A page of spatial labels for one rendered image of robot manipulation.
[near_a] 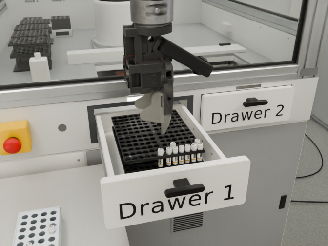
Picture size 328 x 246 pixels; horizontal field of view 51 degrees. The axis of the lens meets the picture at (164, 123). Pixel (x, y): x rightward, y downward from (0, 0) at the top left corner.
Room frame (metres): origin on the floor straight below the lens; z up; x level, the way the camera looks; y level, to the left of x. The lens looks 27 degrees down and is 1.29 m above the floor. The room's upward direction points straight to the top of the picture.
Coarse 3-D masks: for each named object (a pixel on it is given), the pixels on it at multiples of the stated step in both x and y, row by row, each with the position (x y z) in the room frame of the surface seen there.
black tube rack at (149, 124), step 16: (176, 112) 0.83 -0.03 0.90; (112, 128) 0.79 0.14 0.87; (128, 128) 0.74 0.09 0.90; (144, 128) 0.74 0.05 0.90; (160, 128) 0.74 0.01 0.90; (176, 128) 0.74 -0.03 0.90; (128, 144) 0.66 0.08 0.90; (144, 144) 0.66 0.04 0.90; (160, 144) 0.66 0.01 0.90; (176, 144) 0.66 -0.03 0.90; (128, 160) 0.61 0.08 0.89
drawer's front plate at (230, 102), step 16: (208, 96) 0.88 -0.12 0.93; (224, 96) 0.89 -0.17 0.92; (240, 96) 0.90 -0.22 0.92; (256, 96) 0.92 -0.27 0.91; (272, 96) 0.93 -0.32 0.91; (288, 96) 0.94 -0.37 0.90; (208, 112) 0.88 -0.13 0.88; (224, 112) 0.89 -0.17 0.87; (240, 112) 0.90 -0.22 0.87; (272, 112) 0.93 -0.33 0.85; (288, 112) 0.95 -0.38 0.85; (208, 128) 0.88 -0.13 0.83; (224, 128) 0.89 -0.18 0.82
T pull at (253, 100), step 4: (248, 100) 0.89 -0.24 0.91; (252, 100) 0.89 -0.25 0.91; (256, 100) 0.89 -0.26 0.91; (260, 100) 0.89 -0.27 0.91; (264, 100) 0.89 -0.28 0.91; (244, 104) 0.87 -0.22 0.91; (248, 104) 0.87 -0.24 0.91; (252, 104) 0.87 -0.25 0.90; (256, 104) 0.88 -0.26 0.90; (260, 104) 0.88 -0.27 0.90; (264, 104) 0.88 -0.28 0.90
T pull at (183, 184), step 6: (174, 180) 0.51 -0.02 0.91; (180, 180) 0.51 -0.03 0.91; (186, 180) 0.51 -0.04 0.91; (174, 186) 0.51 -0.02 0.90; (180, 186) 0.50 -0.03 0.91; (186, 186) 0.49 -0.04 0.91; (192, 186) 0.49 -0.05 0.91; (198, 186) 0.49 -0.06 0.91; (204, 186) 0.50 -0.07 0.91; (168, 192) 0.48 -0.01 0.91; (174, 192) 0.48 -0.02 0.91; (180, 192) 0.48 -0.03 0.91; (186, 192) 0.49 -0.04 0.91; (192, 192) 0.49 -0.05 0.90; (198, 192) 0.49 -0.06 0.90
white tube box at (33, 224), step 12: (24, 216) 0.55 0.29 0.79; (36, 216) 0.56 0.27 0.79; (48, 216) 0.55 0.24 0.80; (60, 216) 0.55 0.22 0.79; (24, 228) 0.51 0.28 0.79; (36, 228) 0.51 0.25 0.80; (60, 228) 0.52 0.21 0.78; (24, 240) 0.48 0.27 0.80; (36, 240) 0.48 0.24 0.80; (48, 240) 0.48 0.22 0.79; (60, 240) 0.50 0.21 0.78
